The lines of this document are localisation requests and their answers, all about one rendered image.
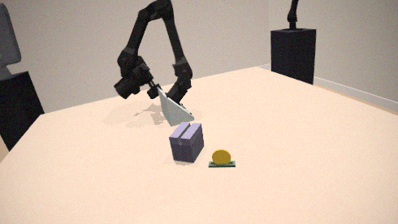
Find dark green flat bar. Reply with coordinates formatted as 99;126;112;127
209;160;236;167

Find gold coin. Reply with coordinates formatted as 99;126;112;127
212;149;231;164

